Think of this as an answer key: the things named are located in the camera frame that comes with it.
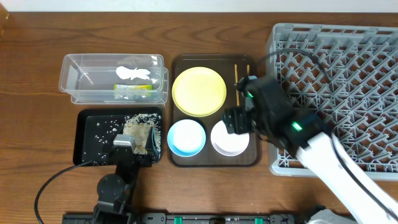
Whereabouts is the rice food waste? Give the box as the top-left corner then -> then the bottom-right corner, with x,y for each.
82,113 -> 162,164

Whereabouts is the light blue bowl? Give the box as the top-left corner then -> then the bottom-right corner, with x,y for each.
167,119 -> 206,157

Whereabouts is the green yellow snack wrapper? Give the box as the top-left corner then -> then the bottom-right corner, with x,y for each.
114,85 -> 152,100

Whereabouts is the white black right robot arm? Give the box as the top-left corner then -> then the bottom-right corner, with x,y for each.
222,93 -> 397,223

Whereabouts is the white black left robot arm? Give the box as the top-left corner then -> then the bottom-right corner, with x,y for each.
91,128 -> 160,224

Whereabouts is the black food waste tray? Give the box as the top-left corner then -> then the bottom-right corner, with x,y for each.
73,107 -> 164,166

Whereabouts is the clear plastic waste bin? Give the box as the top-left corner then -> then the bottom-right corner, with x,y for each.
58,54 -> 169,105

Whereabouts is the grey plastic dishwasher rack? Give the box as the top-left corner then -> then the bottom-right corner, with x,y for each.
266,24 -> 397,181

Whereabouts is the yellow round plate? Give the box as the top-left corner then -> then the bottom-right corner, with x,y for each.
172,67 -> 227,117

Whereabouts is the dark brown serving tray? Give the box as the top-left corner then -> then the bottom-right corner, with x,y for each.
169,54 -> 262,167

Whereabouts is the black mounting rail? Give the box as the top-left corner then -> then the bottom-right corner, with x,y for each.
61,212 -> 296,224

